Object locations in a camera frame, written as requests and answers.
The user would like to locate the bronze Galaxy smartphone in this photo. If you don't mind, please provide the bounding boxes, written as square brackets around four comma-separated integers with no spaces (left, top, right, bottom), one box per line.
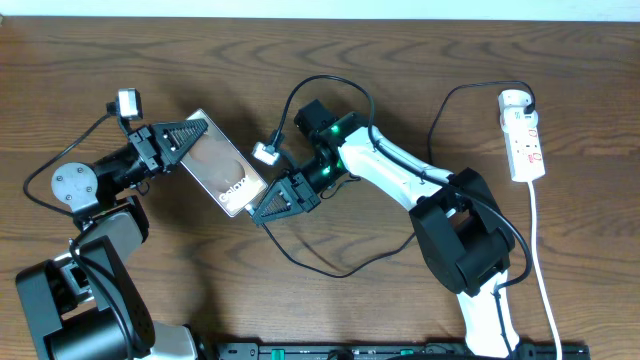
[181,109,268,217]

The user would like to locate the black charging cable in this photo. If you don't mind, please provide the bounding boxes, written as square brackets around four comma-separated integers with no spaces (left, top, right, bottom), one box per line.
[244,80,537,279]

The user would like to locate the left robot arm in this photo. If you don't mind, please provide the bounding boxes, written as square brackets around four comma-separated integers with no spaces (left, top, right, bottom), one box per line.
[15,119,211,359]

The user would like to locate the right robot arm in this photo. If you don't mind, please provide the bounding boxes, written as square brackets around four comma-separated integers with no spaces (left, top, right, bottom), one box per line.
[250,111,519,358]

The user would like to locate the white USB charger plug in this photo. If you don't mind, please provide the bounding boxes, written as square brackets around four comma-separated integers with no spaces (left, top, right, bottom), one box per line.
[498,89,535,114]

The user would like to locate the white power strip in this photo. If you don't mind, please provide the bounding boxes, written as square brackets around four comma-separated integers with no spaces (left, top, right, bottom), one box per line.
[500,106,546,183]

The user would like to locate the black left camera cable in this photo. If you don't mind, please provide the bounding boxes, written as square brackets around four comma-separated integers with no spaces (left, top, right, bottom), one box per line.
[22,112,136,360]

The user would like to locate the black camera cable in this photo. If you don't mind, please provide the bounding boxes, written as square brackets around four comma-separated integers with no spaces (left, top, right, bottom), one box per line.
[272,74,533,359]
[22,112,136,360]

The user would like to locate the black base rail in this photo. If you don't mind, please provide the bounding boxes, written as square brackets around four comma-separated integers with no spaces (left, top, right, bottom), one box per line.
[213,341,591,360]

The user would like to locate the white power strip cord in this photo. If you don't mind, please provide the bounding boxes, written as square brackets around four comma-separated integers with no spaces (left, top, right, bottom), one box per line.
[526,180,564,360]

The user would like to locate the black right camera cable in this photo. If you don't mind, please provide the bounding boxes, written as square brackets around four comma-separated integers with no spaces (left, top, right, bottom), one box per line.
[272,74,533,359]

